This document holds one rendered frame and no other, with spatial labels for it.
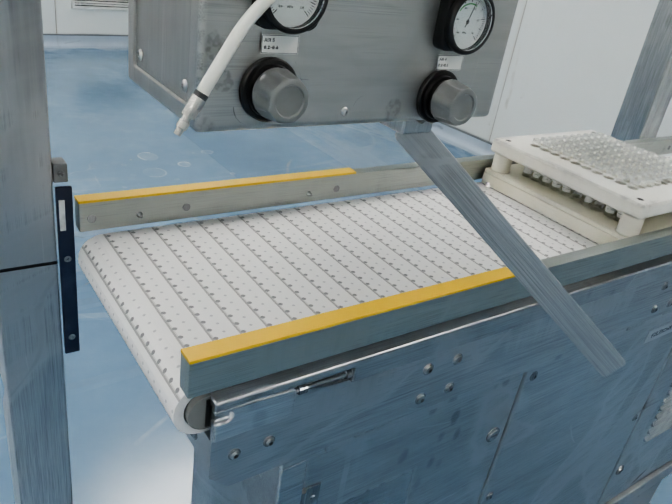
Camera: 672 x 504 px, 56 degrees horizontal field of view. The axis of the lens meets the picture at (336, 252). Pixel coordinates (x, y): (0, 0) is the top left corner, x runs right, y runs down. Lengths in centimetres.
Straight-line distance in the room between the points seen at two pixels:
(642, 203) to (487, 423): 35
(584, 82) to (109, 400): 311
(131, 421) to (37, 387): 105
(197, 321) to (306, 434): 14
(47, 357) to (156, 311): 23
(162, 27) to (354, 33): 10
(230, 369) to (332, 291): 18
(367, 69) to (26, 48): 35
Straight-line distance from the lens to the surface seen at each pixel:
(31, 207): 68
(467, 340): 65
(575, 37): 408
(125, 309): 59
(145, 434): 180
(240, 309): 57
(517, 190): 94
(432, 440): 84
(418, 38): 40
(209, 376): 47
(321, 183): 79
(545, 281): 56
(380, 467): 79
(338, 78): 37
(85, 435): 182
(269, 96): 32
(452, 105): 40
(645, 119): 134
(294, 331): 49
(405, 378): 62
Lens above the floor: 126
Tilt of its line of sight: 27 degrees down
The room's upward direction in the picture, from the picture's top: 9 degrees clockwise
